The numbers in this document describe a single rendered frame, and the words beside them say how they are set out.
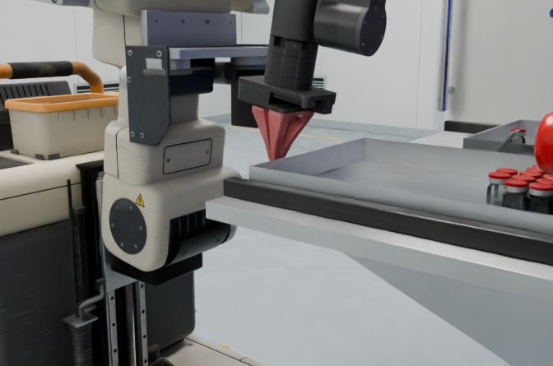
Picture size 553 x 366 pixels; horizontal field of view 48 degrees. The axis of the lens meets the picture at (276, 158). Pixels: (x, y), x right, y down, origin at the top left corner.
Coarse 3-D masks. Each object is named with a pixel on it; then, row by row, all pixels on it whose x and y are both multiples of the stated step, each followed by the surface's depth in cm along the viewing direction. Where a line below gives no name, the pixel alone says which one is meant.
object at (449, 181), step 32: (288, 160) 75; (320, 160) 81; (352, 160) 87; (384, 160) 88; (416, 160) 85; (448, 160) 82; (480, 160) 79; (512, 160) 77; (352, 192) 62; (384, 192) 60; (416, 192) 58; (448, 192) 71; (480, 192) 71; (512, 224) 52; (544, 224) 51
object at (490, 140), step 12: (516, 120) 108; (528, 120) 108; (480, 132) 94; (492, 132) 98; (504, 132) 103; (528, 132) 108; (468, 144) 89; (480, 144) 88; (492, 144) 87; (516, 144) 85; (528, 144) 84
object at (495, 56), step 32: (480, 0) 145; (512, 0) 141; (544, 0) 136; (480, 32) 146; (512, 32) 142; (544, 32) 137; (480, 64) 148; (512, 64) 143; (544, 64) 138; (448, 96) 154; (480, 96) 149; (512, 96) 144; (544, 96) 139
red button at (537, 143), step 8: (552, 112) 37; (544, 120) 37; (552, 120) 37; (544, 128) 37; (552, 128) 36; (536, 136) 37; (544, 136) 37; (552, 136) 36; (536, 144) 37; (544, 144) 36; (552, 144) 36; (536, 152) 37; (544, 152) 37; (552, 152) 36; (544, 160) 37; (552, 160) 36; (544, 168) 37; (552, 168) 37
